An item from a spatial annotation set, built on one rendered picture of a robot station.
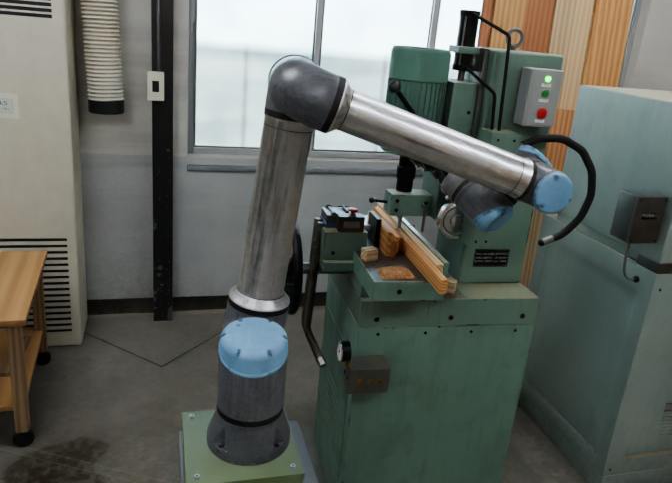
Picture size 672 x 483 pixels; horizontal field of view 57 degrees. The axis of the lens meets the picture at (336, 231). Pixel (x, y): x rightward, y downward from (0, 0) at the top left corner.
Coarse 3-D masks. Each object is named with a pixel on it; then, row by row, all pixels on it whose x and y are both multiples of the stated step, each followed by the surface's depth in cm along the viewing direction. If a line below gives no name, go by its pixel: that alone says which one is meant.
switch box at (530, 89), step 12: (528, 72) 174; (540, 72) 173; (552, 72) 174; (528, 84) 174; (540, 84) 174; (552, 84) 175; (528, 96) 175; (540, 96) 175; (552, 96) 176; (516, 108) 181; (528, 108) 176; (552, 108) 177; (516, 120) 181; (528, 120) 177; (552, 120) 179
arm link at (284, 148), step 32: (288, 128) 132; (288, 160) 135; (256, 192) 139; (288, 192) 137; (256, 224) 140; (288, 224) 141; (256, 256) 142; (288, 256) 146; (256, 288) 144; (224, 320) 153
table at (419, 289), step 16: (368, 240) 199; (320, 256) 191; (384, 256) 187; (400, 256) 188; (368, 272) 174; (416, 272) 177; (368, 288) 173; (384, 288) 169; (400, 288) 170; (416, 288) 171; (432, 288) 172
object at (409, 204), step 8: (392, 192) 192; (400, 192) 193; (408, 192) 194; (416, 192) 195; (424, 192) 196; (392, 200) 191; (400, 200) 192; (408, 200) 192; (416, 200) 193; (424, 200) 193; (384, 208) 197; (392, 208) 192; (400, 208) 192; (408, 208) 193; (416, 208) 194; (400, 216) 196
